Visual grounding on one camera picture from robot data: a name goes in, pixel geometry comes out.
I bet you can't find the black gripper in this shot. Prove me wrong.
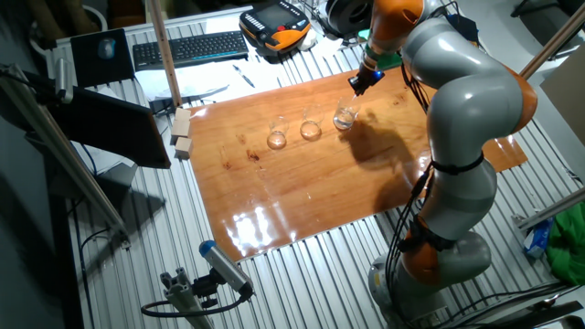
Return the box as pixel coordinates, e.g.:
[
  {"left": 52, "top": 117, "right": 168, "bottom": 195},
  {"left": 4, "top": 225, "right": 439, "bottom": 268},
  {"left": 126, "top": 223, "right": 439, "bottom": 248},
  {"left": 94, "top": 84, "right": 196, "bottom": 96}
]
[{"left": 347, "top": 62, "right": 386, "bottom": 97}]

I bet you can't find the clear glass stirring rod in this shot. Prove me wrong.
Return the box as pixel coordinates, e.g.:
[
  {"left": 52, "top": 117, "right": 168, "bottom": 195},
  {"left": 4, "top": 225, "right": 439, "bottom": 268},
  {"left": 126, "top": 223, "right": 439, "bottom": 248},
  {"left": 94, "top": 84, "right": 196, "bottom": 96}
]
[{"left": 340, "top": 93, "right": 359, "bottom": 124}]

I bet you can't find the large glass beaker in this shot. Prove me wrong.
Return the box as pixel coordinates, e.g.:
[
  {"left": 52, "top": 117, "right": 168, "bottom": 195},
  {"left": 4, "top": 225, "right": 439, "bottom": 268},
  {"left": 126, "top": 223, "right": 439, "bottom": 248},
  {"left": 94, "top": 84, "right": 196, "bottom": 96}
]
[{"left": 332, "top": 95, "right": 363, "bottom": 133}]

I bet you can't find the medium glass beaker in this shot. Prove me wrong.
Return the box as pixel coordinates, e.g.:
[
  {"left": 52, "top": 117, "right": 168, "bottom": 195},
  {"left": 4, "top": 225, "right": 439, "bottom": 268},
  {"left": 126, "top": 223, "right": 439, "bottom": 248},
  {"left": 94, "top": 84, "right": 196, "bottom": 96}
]
[{"left": 299, "top": 104, "right": 325, "bottom": 142}]

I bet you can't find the small glass beaker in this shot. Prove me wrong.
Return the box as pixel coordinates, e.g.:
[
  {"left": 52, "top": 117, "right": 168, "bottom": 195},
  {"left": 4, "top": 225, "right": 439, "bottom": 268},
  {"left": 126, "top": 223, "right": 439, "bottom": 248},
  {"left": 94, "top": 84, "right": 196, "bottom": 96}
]
[{"left": 266, "top": 116, "right": 291, "bottom": 151}]

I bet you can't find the white tissue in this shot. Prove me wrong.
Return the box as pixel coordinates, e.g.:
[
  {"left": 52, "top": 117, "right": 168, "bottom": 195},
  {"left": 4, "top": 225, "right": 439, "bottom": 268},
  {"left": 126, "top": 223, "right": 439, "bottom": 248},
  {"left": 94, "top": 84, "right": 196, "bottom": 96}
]
[{"left": 314, "top": 36, "right": 345, "bottom": 59}]

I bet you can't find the white rounded object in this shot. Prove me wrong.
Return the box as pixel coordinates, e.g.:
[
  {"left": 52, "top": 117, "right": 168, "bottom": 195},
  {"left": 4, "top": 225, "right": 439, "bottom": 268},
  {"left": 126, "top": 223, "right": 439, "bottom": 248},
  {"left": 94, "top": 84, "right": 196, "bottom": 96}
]
[{"left": 299, "top": 29, "right": 319, "bottom": 51}]

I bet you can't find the black round spool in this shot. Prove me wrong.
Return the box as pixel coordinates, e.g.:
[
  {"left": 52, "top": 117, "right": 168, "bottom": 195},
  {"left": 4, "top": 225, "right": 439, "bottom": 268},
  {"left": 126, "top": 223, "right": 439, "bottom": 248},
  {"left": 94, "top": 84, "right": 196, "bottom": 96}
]
[{"left": 324, "top": 0, "right": 377, "bottom": 40}]

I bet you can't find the black and orange teach pendant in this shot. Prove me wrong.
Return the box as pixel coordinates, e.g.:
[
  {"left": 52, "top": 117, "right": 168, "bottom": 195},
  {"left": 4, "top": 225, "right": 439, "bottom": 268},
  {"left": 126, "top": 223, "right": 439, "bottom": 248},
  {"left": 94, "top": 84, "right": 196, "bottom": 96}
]
[{"left": 239, "top": 0, "right": 312, "bottom": 53}]

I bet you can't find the glossy wooden board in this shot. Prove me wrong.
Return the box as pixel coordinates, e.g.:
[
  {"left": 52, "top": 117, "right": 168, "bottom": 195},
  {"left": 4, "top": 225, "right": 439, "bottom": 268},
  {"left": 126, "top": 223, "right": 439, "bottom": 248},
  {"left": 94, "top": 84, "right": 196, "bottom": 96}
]
[{"left": 187, "top": 63, "right": 529, "bottom": 264}]

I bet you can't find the black pen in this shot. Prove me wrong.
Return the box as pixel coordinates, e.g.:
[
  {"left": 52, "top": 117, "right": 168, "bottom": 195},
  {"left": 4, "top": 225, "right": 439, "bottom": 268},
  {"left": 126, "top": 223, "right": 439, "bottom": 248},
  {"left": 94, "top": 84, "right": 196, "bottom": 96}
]
[{"left": 231, "top": 64, "right": 256, "bottom": 89}]

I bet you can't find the white paper sheet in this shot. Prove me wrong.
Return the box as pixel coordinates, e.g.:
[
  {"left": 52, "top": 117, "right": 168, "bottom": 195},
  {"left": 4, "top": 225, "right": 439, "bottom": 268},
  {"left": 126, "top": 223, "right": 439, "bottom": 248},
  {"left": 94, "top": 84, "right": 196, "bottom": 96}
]
[{"left": 134, "top": 58, "right": 287, "bottom": 105}]

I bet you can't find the black computer keyboard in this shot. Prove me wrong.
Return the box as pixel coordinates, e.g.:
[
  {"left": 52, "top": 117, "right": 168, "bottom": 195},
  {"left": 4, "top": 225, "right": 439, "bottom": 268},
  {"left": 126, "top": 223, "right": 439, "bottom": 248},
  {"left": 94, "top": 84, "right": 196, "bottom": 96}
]
[{"left": 132, "top": 30, "right": 250, "bottom": 72}]

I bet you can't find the tan upright pole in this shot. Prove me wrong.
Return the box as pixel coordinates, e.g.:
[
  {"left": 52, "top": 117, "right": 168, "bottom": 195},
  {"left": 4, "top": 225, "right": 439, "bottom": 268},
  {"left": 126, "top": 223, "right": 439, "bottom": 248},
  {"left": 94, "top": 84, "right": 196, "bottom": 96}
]
[{"left": 145, "top": 0, "right": 183, "bottom": 110}]

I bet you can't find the beige flat panel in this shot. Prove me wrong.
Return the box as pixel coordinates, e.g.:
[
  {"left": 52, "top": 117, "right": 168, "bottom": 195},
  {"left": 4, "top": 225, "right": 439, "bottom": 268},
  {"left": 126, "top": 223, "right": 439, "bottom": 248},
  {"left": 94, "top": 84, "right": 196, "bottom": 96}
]
[{"left": 541, "top": 45, "right": 585, "bottom": 148}]

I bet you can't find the blue and white pack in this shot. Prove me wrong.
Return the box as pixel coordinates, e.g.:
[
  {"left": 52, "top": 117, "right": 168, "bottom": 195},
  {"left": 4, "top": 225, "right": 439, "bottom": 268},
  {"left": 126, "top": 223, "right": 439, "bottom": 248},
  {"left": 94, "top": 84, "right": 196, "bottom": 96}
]
[{"left": 523, "top": 218, "right": 555, "bottom": 260}]

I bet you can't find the black flat panel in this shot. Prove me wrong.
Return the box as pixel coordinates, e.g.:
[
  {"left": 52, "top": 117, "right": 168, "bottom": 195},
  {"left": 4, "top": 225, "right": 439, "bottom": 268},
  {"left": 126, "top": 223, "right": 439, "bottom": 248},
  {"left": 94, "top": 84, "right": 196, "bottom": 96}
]
[{"left": 48, "top": 86, "right": 173, "bottom": 170}]

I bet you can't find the grey computer mouse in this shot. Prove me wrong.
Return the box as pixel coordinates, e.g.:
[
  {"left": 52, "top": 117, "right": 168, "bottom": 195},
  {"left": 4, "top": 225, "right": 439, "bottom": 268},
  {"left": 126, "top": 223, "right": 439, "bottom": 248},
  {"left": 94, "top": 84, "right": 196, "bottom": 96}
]
[{"left": 97, "top": 37, "right": 117, "bottom": 60}]

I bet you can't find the green cloth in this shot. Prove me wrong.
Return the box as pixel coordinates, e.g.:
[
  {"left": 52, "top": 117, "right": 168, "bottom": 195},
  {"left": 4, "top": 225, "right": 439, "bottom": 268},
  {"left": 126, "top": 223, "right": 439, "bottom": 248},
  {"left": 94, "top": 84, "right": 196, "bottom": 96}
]
[{"left": 546, "top": 203, "right": 585, "bottom": 287}]

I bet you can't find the black mouse pad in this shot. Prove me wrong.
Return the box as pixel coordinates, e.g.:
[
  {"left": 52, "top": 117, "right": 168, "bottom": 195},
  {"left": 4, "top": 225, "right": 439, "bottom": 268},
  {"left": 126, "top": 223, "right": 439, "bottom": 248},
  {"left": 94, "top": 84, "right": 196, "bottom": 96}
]
[{"left": 69, "top": 27, "right": 136, "bottom": 89}]

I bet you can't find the white round bin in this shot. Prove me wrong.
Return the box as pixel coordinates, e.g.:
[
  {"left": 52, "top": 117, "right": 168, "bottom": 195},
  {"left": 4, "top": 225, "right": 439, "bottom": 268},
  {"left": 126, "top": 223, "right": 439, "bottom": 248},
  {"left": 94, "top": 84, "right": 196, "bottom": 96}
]
[{"left": 29, "top": 4, "right": 109, "bottom": 47}]

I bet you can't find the short aluminium profile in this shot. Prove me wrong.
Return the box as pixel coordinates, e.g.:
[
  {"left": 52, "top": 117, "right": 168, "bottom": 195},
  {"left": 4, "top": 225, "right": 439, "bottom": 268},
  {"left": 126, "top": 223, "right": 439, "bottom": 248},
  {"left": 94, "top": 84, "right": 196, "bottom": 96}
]
[{"left": 159, "top": 267, "right": 216, "bottom": 329}]

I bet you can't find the green gripper mount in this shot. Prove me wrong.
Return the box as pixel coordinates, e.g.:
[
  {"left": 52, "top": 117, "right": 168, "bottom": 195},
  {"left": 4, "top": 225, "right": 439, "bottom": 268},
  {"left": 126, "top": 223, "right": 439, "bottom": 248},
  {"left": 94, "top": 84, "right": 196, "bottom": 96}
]
[{"left": 358, "top": 27, "right": 404, "bottom": 70}]

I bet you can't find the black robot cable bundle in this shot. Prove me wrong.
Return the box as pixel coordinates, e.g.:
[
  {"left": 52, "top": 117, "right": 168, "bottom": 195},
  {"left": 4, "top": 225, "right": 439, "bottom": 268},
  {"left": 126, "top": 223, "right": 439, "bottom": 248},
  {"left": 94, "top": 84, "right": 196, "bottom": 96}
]
[{"left": 383, "top": 157, "right": 440, "bottom": 324}]

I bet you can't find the slanted frame beam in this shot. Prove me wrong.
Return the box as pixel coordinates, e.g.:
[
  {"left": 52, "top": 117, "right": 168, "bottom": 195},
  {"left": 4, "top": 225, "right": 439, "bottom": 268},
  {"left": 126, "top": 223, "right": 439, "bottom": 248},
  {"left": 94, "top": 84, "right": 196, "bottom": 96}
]
[{"left": 518, "top": 2, "right": 585, "bottom": 80}]

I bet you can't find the silver camera with blue cap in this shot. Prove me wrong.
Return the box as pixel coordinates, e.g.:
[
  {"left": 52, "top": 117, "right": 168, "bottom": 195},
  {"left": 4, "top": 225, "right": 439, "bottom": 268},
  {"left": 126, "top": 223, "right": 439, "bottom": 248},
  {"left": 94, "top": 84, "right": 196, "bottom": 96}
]
[{"left": 198, "top": 239, "right": 255, "bottom": 298}]

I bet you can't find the black camera clamp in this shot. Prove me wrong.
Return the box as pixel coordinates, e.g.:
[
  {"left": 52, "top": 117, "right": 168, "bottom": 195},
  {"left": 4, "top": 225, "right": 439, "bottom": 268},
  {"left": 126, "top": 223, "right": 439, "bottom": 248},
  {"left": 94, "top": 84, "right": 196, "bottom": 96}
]
[{"left": 191, "top": 269, "right": 221, "bottom": 310}]

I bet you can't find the black camera cable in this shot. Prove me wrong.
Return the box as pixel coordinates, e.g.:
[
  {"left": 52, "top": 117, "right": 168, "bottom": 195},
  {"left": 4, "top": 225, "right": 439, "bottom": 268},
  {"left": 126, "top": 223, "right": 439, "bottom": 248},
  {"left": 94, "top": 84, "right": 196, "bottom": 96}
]
[{"left": 140, "top": 291, "right": 250, "bottom": 319}]

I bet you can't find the silver frame camera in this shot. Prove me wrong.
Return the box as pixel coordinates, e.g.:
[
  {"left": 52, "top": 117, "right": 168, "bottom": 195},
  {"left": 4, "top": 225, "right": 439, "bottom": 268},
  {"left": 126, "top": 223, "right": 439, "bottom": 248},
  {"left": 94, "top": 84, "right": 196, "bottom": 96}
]
[{"left": 53, "top": 57, "right": 75, "bottom": 105}]

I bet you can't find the long grey frame beam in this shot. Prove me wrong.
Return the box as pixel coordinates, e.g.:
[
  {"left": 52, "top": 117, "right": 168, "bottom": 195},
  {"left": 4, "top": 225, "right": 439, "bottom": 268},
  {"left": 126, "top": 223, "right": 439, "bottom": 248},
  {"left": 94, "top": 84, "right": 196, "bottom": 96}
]
[{"left": 0, "top": 63, "right": 133, "bottom": 250}]

